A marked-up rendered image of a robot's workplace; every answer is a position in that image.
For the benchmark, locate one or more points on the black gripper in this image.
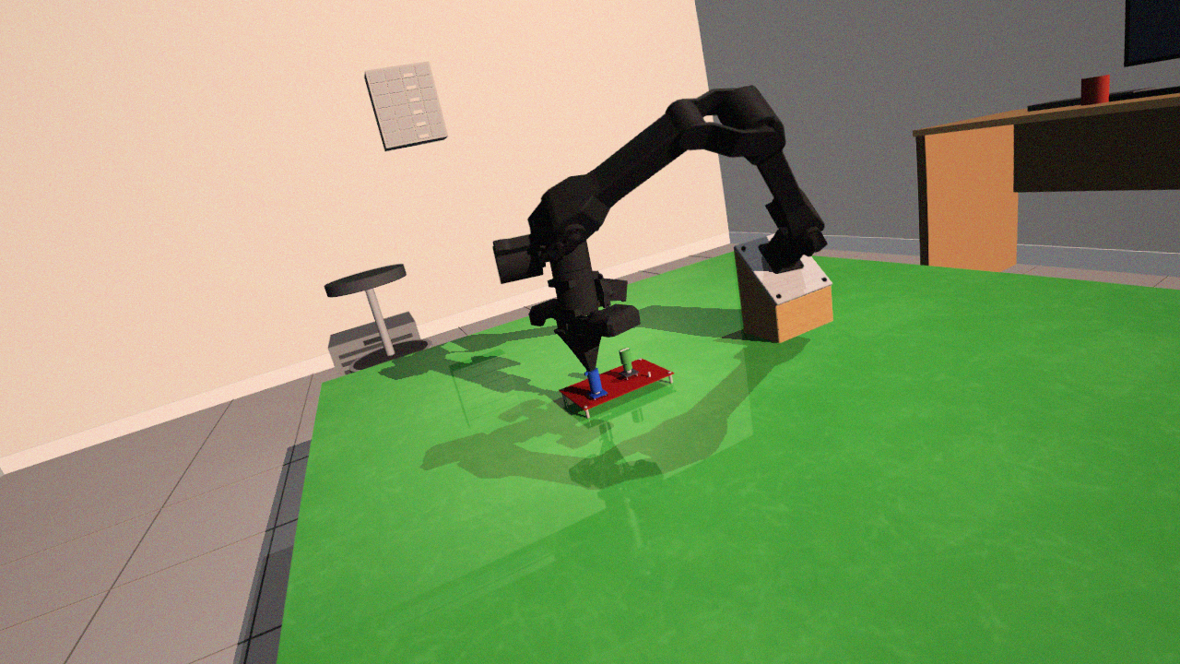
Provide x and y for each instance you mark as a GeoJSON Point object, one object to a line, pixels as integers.
{"type": "Point", "coordinates": [576, 298]}

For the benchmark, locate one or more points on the red circuit board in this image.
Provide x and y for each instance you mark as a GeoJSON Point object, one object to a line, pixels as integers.
{"type": "Point", "coordinates": [600, 388]}

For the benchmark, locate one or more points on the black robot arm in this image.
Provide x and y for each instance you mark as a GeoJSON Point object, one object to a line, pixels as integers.
{"type": "Point", "coordinates": [572, 210]}

